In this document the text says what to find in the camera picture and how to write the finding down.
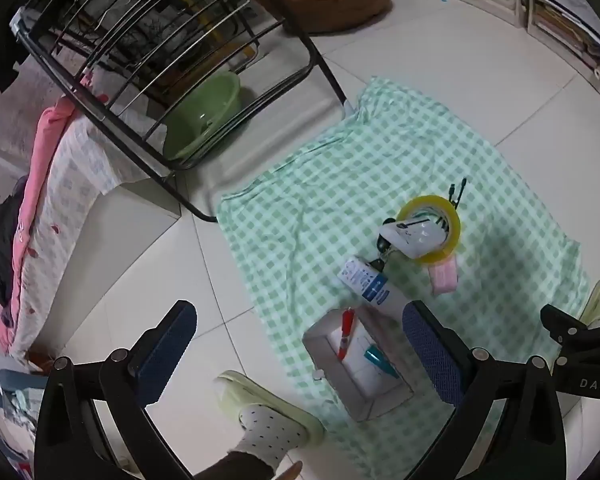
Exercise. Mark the pink sticky note pad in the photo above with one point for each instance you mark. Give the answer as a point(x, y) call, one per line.
point(444, 275)

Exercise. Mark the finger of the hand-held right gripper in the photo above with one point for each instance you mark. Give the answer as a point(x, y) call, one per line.
point(560, 319)

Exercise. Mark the black hanging garment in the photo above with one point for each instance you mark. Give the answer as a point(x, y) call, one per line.
point(0, 55)

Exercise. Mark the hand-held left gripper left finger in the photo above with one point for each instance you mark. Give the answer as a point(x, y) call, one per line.
point(165, 352)

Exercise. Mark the person's left trouser leg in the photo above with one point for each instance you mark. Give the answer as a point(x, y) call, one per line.
point(235, 467)

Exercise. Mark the light green slipper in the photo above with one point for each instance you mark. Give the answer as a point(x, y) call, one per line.
point(240, 390)
point(597, 301)

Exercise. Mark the pink blanket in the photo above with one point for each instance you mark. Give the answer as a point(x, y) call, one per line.
point(42, 155)

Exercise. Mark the red pen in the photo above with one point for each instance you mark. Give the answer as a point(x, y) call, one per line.
point(346, 335)

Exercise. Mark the dark clothes pile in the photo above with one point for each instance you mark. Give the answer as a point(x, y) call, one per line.
point(5, 245)

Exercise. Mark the person's left dotted sock foot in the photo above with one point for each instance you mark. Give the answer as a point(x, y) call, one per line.
point(267, 432)

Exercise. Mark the white cardboard box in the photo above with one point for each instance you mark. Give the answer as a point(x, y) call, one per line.
point(375, 387)

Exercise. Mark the person's left hand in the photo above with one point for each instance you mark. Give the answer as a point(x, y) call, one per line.
point(289, 472)

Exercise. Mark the teal marker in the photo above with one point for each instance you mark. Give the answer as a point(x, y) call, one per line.
point(380, 360)

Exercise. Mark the yellow tape roll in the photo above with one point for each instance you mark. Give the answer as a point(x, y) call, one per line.
point(452, 241)

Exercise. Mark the black metal drying rack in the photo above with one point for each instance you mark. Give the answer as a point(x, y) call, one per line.
point(105, 115)

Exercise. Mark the bed with floral sheet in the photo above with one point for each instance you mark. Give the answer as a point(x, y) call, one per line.
point(75, 185)

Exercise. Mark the white and blue bottle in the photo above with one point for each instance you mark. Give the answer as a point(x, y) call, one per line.
point(370, 285)

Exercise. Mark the small black gadget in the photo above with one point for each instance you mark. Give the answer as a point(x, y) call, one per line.
point(382, 249)

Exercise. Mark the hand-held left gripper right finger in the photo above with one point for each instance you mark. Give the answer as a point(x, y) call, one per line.
point(430, 355)

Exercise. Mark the green checkered cloth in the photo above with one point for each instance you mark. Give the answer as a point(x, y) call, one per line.
point(330, 200)

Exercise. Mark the floral patterned storage box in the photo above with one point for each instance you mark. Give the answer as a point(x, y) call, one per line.
point(17, 410)

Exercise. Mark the green plastic basin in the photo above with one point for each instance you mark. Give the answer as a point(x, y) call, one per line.
point(200, 125)

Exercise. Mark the white shelf unit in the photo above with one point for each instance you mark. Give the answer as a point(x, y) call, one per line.
point(555, 15)

